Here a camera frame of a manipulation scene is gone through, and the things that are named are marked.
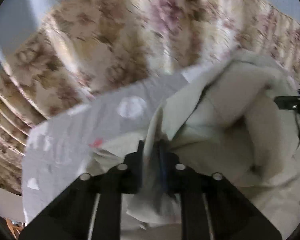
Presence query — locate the beige hooded jacket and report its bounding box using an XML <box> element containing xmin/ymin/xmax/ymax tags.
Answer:
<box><xmin>92</xmin><ymin>50</ymin><xmax>300</xmax><ymax>238</ymax></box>

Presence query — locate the grey animal print bedsheet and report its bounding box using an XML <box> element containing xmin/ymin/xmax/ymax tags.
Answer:
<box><xmin>22</xmin><ymin>66</ymin><xmax>204</xmax><ymax>222</ymax></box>

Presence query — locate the white headboard panel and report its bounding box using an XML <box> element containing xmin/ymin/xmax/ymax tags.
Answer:
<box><xmin>0</xmin><ymin>188</ymin><xmax>25</xmax><ymax>223</ymax></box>

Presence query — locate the blue floral curtain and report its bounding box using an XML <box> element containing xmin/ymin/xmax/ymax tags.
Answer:
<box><xmin>0</xmin><ymin>0</ymin><xmax>300</xmax><ymax>194</ymax></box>

